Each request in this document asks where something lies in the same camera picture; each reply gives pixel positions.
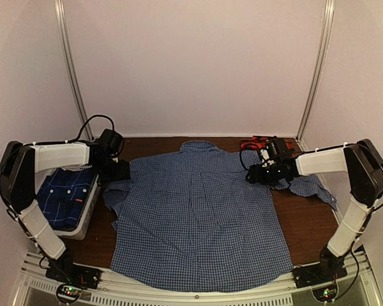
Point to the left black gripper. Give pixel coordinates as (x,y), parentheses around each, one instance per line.
(122,174)

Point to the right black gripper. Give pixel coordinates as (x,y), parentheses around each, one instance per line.
(256,176)

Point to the blue small-check long sleeve shirt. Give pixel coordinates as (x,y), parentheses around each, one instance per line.
(189,221)

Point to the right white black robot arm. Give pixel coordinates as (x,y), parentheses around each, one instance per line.
(360,161)

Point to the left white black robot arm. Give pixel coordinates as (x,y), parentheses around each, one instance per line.
(23,169)

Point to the red black plaid shirt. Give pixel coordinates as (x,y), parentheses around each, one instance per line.
(261,145)

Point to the dark blue plaid shirt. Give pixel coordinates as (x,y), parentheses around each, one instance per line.
(62,196)

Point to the white plastic laundry basket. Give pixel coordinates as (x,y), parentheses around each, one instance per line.
(81,229)

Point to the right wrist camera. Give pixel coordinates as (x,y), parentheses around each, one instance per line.
(264,158)

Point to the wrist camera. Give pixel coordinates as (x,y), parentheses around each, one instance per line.
(264,158)
(113,142)

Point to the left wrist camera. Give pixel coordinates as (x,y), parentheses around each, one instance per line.
(113,142)

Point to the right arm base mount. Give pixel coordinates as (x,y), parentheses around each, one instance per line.
(328,269)

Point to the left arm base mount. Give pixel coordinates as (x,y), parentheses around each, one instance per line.
(65,270)

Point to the front aluminium frame rail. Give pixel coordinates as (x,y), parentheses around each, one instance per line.
(358,287)

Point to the left aluminium frame post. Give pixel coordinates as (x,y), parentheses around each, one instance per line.
(69,62)

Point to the aluminium frame post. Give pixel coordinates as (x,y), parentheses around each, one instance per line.
(69,62)
(324,42)

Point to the right aluminium frame post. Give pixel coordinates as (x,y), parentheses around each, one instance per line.
(324,42)

